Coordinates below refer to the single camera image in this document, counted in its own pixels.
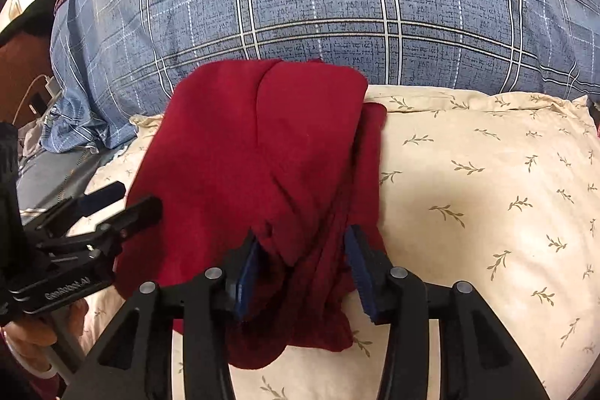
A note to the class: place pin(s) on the black cloth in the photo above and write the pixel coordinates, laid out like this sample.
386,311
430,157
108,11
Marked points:
35,13

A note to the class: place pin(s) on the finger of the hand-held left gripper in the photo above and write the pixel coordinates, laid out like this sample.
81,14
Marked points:
136,215
101,197

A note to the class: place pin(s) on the white charger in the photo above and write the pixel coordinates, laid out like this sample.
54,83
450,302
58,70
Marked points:
52,87

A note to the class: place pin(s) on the grey cloth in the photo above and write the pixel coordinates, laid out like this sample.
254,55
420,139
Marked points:
56,175

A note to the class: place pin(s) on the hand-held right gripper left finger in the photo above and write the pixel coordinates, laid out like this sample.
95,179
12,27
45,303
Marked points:
247,271

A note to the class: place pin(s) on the person's left hand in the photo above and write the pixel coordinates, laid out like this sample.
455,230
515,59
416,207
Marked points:
33,334

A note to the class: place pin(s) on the cream leaf-print pillow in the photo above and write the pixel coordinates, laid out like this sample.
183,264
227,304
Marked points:
492,203

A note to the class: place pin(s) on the dark red garment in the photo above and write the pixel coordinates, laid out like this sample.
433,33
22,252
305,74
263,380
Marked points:
234,156

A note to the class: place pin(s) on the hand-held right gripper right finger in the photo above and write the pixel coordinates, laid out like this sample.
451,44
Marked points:
363,283

